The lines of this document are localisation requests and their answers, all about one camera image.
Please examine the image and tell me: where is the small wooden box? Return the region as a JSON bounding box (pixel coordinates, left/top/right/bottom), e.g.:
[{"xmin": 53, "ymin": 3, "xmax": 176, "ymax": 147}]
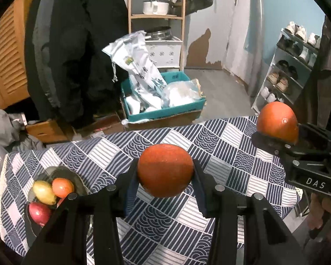
[{"xmin": 25, "ymin": 120, "xmax": 69, "ymax": 144}]

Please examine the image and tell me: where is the wooden shelf unit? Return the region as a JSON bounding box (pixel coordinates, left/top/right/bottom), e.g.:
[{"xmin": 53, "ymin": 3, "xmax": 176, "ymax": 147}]
[{"xmin": 127, "ymin": 0, "xmax": 186, "ymax": 71}]

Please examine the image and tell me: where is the orange tangerine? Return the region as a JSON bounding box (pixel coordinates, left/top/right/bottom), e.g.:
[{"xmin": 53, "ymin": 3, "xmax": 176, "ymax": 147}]
[
  {"xmin": 52, "ymin": 178, "xmax": 75, "ymax": 199},
  {"xmin": 256, "ymin": 101, "xmax": 299, "ymax": 144}
]

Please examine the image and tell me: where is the white cooking pot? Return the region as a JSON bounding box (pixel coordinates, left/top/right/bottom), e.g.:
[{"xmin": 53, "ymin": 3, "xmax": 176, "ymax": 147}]
[{"xmin": 143, "ymin": 0, "xmax": 170, "ymax": 16}]

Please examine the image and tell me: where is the red apple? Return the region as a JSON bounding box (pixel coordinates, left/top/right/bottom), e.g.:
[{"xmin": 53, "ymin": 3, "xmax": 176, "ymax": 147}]
[
  {"xmin": 28, "ymin": 202, "xmax": 51, "ymax": 227},
  {"xmin": 56, "ymin": 197, "xmax": 65, "ymax": 208}
]

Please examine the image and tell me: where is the white printed rice bag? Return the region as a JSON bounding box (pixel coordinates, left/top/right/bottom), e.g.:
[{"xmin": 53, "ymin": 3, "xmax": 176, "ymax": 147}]
[{"xmin": 102, "ymin": 30, "xmax": 169, "ymax": 110}]

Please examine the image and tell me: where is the grey cloth pile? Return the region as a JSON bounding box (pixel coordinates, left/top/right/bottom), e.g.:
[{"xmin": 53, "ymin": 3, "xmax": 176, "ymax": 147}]
[{"xmin": 0, "ymin": 110, "xmax": 45, "ymax": 152}]

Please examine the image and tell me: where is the clear plastic bag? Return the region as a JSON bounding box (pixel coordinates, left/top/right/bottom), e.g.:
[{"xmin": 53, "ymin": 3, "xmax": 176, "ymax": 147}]
[{"xmin": 163, "ymin": 79, "xmax": 205, "ymax": 107}]

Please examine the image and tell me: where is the dark orange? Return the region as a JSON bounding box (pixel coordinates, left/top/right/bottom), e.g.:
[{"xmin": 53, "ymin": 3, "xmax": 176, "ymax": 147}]
[{"xmin": 137, "ymin": 144, "xmax": 194, "ymax": 198}]

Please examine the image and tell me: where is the person's right hand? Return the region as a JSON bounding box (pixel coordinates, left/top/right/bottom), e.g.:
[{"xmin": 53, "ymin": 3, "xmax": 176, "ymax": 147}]
[{"xmin": 307, "ymin": 193, "xmax": 331, "ymax": 230}]

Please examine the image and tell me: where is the small green-yellow fruit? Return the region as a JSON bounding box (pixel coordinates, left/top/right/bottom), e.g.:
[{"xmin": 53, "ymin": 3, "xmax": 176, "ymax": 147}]
[{"xmin": 33, "ymin": 181, "xmax": 56, "ymax": 206}]

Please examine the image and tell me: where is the teal cardboard box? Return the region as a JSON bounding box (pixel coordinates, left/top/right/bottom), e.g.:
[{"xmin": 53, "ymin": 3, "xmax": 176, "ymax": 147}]
[{"xmin": 121, "ymin": 71, "xmax": 206, "ymax": 123}]

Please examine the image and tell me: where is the white patterned storage box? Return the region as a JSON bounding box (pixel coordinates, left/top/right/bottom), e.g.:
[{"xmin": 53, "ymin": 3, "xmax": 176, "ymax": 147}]
[{"xmin": 146, "ymin": 36, "xmax": 183, "ymax": 68}]

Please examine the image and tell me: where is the dark hanging coat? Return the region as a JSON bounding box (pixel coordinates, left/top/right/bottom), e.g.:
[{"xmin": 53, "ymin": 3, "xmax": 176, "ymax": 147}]
[{"xmin": 24, "ymin": 0, "xmax": 128, "ymax": 130}]

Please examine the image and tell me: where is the metal pot on box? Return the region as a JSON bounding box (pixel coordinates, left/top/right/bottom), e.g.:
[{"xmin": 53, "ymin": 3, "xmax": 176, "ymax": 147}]
[{"xmin": 146, "ymin": 26, "xmax": 173, "ymax": 41}]

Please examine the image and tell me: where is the shoe rack with shoes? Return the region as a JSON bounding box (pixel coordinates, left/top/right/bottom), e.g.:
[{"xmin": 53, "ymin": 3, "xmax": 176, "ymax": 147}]
[{"xmin": 252, "ymin": 21, "xmax": 321, "ymax": 115}]

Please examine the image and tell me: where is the wooden louvered door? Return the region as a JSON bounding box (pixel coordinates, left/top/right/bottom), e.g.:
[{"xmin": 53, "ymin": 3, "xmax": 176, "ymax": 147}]
[{"xmin": 0, "ymin": 0, "xmax": 32, "ymax": 109}]

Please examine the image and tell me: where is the blue white patterned tablecloth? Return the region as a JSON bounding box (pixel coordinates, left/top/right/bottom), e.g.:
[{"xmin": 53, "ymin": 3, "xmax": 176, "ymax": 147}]
[{"xmin": 0, "ymin": 116, "xmax": 301, "ymax": 264}]

